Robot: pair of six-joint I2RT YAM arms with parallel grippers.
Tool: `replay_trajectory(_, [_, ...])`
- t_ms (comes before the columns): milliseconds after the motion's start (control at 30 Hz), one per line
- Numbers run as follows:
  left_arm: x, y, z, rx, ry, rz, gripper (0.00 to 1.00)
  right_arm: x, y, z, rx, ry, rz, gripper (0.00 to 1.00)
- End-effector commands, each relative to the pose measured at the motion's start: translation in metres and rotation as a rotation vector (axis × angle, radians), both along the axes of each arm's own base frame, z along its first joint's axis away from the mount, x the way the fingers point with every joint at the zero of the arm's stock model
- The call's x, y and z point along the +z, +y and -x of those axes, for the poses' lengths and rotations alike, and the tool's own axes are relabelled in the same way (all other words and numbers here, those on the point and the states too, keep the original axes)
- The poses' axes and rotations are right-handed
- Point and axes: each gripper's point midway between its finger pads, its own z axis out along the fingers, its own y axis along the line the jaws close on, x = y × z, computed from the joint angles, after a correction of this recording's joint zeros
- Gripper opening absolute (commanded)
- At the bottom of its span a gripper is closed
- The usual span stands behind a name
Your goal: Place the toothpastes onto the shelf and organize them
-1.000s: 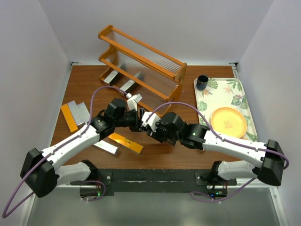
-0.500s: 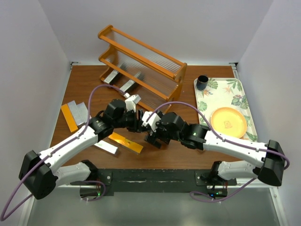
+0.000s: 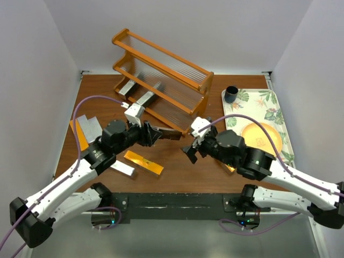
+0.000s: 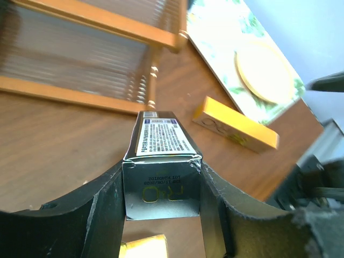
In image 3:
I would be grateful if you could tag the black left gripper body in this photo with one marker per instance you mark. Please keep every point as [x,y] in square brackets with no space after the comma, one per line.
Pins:
[147,133]

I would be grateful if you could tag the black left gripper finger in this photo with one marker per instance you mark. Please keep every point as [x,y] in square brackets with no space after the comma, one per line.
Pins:
[149,128]
[152,136]

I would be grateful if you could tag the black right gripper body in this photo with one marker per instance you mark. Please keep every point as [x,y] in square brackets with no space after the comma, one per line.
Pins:
[202,148]

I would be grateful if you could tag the chrome silver toothpaste box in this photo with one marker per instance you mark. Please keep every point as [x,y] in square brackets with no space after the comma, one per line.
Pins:
[170,134]

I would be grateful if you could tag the black toothpaste box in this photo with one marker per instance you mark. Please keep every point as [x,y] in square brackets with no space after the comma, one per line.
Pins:
[147,99]

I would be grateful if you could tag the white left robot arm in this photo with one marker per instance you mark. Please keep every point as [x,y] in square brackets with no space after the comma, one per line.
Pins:
[32,218]

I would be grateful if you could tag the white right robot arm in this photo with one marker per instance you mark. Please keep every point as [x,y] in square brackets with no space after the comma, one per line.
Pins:
[320,200]

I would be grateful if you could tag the orange wooden three-tier shelf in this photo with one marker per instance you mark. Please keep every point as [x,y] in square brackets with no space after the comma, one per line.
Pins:
[182,86]

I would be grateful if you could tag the orange toothpaste box right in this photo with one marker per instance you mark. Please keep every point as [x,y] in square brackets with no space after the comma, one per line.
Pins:
[227,169]

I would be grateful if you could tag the orange toothpaste box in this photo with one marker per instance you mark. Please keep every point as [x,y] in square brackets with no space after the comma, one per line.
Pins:
[81,138]
[144,163]
[227,169]

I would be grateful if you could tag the yellow round plate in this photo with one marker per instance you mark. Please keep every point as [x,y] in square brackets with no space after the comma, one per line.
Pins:
[255,137]

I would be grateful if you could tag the orange toothpaste box centre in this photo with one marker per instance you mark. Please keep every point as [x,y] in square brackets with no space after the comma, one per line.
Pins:
[144,163]

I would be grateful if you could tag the orange toothpaste box far left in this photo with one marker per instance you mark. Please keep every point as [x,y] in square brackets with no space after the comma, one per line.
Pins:
[81,138]

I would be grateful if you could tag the grey toothpaste box far left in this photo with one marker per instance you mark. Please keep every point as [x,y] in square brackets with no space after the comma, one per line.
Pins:
[86,128]

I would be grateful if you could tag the floral patterned serving tray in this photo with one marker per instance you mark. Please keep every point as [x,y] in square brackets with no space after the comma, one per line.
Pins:
[261,105]

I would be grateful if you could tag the dark blue cup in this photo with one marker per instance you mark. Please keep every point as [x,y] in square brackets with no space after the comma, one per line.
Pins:
[231,94]

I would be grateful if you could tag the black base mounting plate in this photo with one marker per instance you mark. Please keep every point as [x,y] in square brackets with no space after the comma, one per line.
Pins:
[175,206]

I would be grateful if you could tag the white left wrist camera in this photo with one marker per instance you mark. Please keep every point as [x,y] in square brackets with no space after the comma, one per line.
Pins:
[133,114]

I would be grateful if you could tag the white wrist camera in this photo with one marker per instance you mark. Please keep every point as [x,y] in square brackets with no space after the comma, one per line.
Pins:
[200,127]
[133,114]

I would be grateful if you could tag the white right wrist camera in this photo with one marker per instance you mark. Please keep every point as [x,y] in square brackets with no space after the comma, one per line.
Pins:
[200,127]

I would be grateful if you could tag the aluminium frame rail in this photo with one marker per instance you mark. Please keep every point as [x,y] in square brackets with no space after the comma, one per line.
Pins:
[314,235]

